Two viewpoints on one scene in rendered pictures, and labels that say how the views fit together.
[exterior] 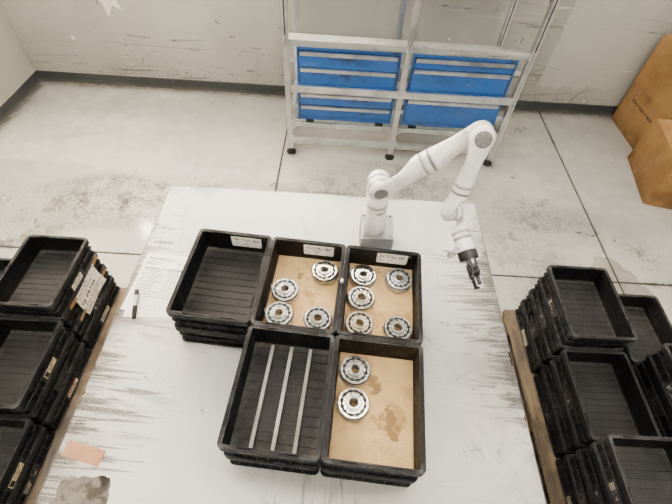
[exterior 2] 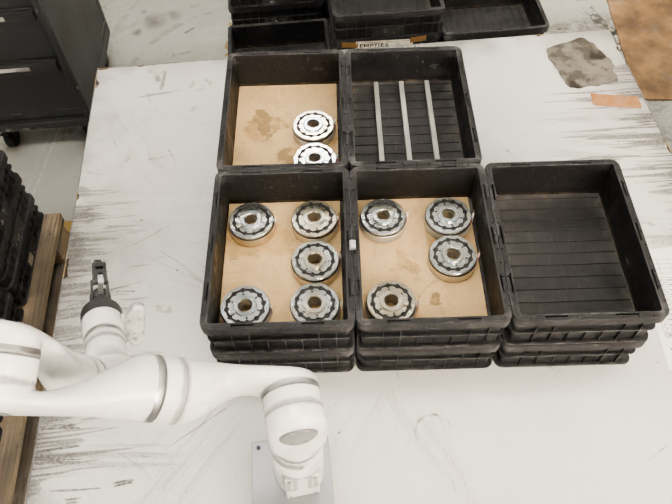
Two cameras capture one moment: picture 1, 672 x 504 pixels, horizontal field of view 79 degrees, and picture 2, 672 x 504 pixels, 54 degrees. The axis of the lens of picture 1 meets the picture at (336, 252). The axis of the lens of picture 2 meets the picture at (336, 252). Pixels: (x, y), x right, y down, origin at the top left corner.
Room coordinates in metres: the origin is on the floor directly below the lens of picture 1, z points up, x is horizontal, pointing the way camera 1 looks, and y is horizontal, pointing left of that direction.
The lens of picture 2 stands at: (1.62, -0.10, 2.05)
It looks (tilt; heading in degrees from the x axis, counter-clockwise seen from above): 56 degrees down; 177
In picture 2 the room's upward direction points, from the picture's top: 2 degrees counter-clockwise
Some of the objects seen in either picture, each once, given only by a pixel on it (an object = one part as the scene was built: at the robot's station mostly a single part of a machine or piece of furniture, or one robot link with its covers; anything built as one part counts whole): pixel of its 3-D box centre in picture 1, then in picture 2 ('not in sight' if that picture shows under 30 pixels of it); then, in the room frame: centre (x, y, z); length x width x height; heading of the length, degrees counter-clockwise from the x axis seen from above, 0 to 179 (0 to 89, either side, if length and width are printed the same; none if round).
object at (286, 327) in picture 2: (381, 291); (280, 245); (0.83, -0.18, 0.92); 0.40 x 0.30 x 0.02; 177
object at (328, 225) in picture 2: (359, 323); (314, 218); (0.73, -0.10, 0.86); 0.10 x 0.10 x 0.01
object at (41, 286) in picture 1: (61, 294); not in sight; (1.04, 1.38, 0.37); 0.40 x 0.30 x 0.45; 1
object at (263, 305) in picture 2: (399, 278); (245, 306); (0.94, -0.26, 0.86); 0.10 x 0.10 x 0.01
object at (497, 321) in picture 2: (301, 282); (424, 241); (0.85, 0.12, 0.92); 0.40 x 0.30 x 0.02; 177
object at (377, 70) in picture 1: (346, 88); not in sight; (2.78, 0.01, 0.60); 0.72 x 0.03 x 0.56; 91
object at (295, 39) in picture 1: (408, 46); not in sight; (2.82, -0.39, 0.91); 1.70 x 0.10 x 0.05; 91
